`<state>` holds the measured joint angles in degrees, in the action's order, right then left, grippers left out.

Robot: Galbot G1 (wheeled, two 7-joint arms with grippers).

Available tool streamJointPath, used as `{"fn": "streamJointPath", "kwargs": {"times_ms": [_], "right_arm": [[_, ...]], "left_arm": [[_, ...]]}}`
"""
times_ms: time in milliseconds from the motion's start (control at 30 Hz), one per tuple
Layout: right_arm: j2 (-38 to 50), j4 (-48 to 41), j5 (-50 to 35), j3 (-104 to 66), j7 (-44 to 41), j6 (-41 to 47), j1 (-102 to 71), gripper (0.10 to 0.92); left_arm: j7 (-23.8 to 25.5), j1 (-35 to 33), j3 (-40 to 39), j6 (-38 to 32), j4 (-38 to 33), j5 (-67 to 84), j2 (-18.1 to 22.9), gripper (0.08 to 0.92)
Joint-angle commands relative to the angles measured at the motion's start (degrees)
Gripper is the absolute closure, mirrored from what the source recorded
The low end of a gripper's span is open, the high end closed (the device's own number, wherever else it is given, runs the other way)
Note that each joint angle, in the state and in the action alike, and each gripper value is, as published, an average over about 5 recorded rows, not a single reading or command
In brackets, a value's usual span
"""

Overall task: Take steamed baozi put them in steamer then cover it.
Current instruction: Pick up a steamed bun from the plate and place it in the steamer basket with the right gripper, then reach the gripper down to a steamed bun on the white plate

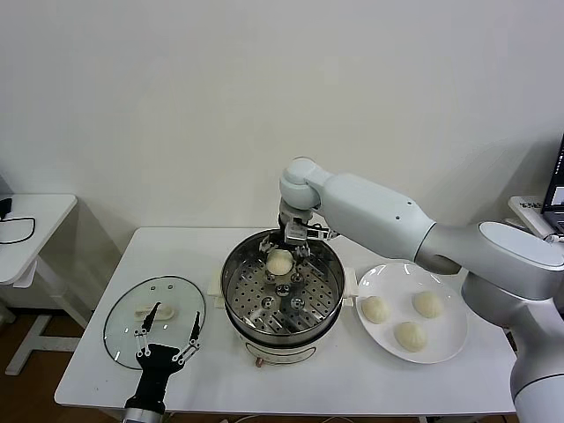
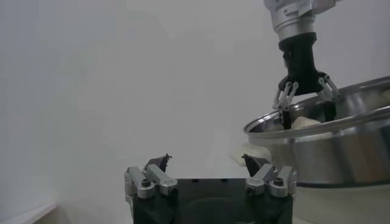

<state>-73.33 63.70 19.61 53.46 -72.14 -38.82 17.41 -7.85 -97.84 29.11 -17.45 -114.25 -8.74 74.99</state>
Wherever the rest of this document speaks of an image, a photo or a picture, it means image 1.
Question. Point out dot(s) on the white side table with adapter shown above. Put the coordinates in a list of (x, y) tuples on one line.
[(39, 220)]

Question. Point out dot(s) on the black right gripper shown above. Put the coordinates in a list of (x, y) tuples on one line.
[(281, 220)]

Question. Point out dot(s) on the white furniture foot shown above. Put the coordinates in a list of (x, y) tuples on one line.
[(5, 313)]

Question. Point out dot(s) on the white round plate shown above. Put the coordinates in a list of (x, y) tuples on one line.
[(449, 335)]

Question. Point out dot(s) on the dark laptop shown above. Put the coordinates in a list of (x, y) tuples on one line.
[(555, 194)]

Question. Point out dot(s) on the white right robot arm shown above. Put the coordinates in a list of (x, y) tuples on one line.
[(374, 207)]

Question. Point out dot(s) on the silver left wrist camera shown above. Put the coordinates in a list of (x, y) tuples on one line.
[(145, 416)]

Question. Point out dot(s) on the black power adapter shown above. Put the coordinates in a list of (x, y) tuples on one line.
[(5, 208)]

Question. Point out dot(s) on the white side table with laptop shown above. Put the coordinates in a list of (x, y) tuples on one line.
[(529, 220)]

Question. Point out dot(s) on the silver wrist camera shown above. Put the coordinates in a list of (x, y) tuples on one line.
[(145, 416), (296, 232)]

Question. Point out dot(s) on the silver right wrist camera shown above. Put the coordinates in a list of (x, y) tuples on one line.
[(296, 232)]

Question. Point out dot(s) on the white electric cooker pot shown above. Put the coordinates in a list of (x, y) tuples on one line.
[(282, 352)]

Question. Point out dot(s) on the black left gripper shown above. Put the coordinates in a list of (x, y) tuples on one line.
[(158, 359)]

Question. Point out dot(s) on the white steamed baozi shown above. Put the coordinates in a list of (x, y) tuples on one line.
[(410, 337), (428, 304), (375, 309), (279, 262)]

